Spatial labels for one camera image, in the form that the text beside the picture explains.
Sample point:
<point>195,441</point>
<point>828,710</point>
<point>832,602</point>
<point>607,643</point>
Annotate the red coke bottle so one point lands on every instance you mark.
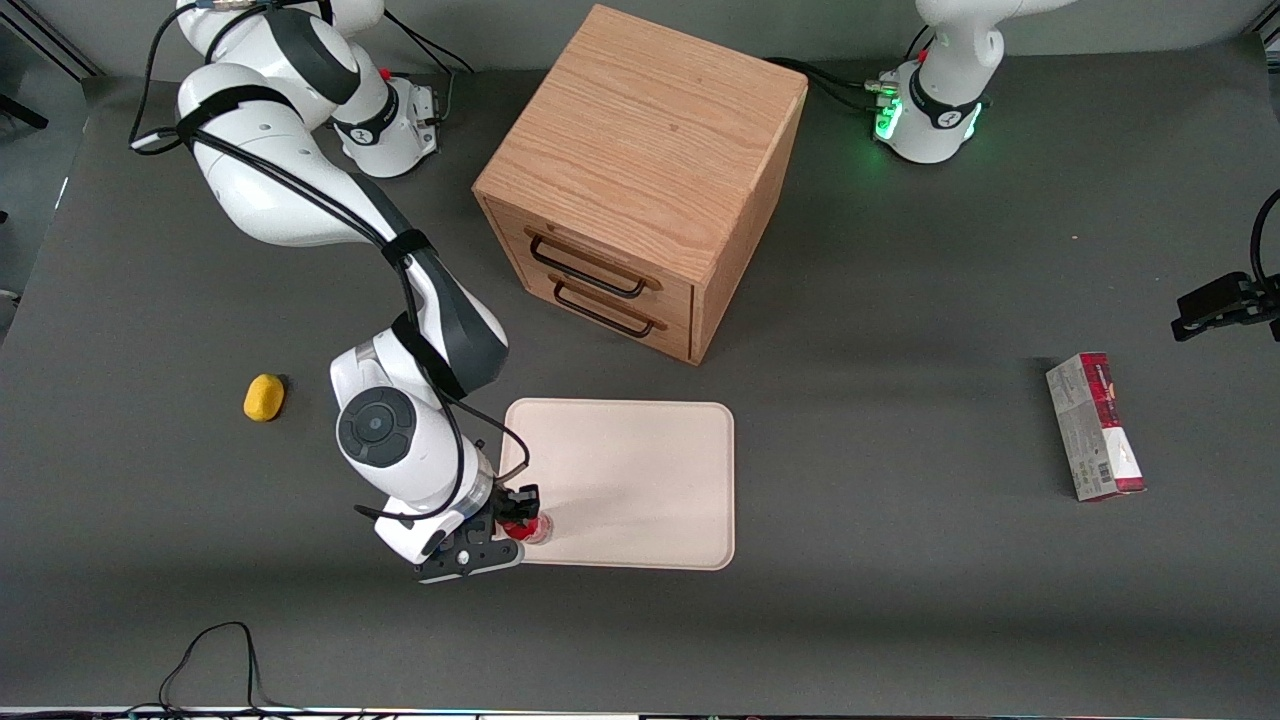
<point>534,528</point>

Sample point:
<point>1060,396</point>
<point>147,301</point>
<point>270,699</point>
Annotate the yellow lemon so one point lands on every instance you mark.
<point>263,397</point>

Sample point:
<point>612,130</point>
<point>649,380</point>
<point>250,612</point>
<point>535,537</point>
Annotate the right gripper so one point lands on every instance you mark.
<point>517,500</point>

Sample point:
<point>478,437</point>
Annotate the beige rectangular tray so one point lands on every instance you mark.
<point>640,480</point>

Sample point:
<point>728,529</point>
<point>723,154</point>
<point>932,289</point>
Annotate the aluminium frame rail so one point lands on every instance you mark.
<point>55,45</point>

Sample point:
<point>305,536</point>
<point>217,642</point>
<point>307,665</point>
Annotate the oak wooden drawer cabinet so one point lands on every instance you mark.
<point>640,150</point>

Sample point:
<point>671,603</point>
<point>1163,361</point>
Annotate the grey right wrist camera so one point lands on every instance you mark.
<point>470,558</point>

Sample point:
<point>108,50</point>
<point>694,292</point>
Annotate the grey and red carton box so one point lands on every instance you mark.
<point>1095,428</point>

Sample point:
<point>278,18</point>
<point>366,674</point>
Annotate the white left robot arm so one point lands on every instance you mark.
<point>945,100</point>

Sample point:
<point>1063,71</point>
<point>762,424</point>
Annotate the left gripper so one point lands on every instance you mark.
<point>1225,301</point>

